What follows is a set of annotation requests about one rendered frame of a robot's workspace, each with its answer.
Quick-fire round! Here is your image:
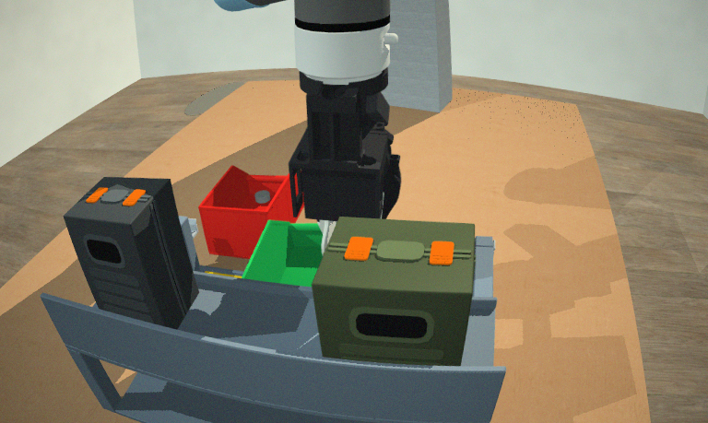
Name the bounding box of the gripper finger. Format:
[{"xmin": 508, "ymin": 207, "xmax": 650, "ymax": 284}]
[
  {"xmin": 316, "ymin": 219, "xmax": 337, "ymax": 254},
  {"xmin": 381, "ymin": 154, "xmax": 401, "ymax": 219}
]

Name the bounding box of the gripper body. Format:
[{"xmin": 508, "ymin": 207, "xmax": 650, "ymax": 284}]
[{"xmin": 289, "ymin": 67, "xmax": 394, "ymax": 221}]

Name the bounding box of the olive green tool case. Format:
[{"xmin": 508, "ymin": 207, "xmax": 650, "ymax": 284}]
[{"xmin": 312, "ymin": 217, "xmax": 476, "ymax": 366}]

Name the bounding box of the green bin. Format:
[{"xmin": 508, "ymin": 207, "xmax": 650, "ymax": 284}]
[{"xmin": 242, "ymin": 220, "xmax": 323, "ymax": 287}]

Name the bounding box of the dark grey tool case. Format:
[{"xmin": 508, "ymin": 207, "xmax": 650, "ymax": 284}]
[{"xmin": 64, "ymin": 177, "xmax": 199, "ymax": 330}]

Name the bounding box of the red bin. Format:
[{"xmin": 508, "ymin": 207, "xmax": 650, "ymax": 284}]
[{"xmin": 198, "ymin": 166, "xmax": 303, "ymax": 259}]

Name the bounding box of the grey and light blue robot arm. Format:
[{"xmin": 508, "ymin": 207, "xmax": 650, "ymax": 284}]
[{"xmin": 214, "ymin": 0, "xmax": 398, "ymax": 126}]

